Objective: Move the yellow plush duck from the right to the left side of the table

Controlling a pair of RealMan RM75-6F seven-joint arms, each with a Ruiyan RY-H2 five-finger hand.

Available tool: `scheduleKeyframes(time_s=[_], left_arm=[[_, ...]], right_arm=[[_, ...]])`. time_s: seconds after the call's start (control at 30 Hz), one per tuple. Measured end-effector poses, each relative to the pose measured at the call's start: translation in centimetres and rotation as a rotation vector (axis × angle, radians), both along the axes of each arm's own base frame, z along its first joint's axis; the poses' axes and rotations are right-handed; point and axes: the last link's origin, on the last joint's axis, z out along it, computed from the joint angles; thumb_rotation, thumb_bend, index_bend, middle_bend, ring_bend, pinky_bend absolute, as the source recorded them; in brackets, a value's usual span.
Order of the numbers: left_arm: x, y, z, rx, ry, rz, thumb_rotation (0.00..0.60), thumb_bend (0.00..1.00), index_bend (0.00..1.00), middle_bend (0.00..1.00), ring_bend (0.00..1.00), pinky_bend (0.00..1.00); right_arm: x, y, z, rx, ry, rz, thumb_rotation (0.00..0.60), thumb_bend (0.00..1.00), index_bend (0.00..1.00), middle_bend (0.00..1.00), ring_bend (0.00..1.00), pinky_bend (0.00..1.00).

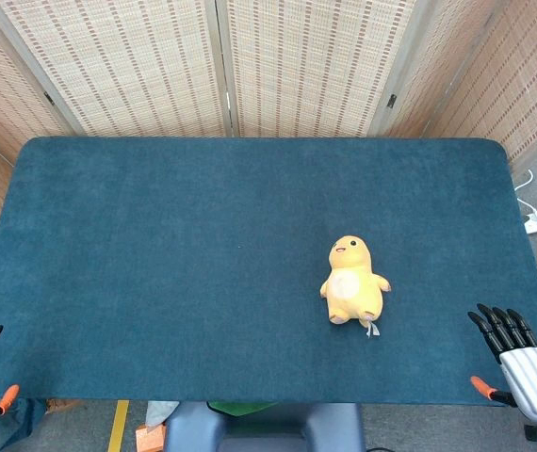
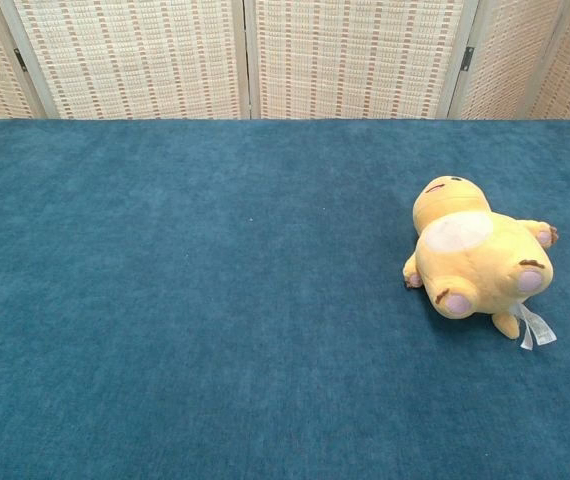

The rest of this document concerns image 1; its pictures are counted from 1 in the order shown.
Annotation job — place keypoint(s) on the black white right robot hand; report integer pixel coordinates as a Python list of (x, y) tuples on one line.
[(532, 376)]

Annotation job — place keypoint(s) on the yellow plush toy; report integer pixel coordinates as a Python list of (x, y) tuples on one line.
[(351, 287)]

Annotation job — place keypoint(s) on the dark blue fabric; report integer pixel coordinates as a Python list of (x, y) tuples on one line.
[(14, 424)]

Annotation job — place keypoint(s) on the light grey cloth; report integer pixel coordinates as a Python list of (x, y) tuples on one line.
[(157, 412)]

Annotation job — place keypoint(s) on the orange block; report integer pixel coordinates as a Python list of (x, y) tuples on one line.
[(148, 438)]

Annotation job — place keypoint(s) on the blue-grey robot torso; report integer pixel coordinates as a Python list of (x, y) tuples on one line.
[(193, 431)]

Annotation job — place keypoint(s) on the blue table cloth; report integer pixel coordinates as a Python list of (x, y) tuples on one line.
[(202, 259)]

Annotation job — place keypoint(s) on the black screen hinge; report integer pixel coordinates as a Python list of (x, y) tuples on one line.
[(392, 101), (49, 98)]

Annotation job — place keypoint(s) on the green sheet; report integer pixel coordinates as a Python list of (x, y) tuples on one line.
[(242, 408)]

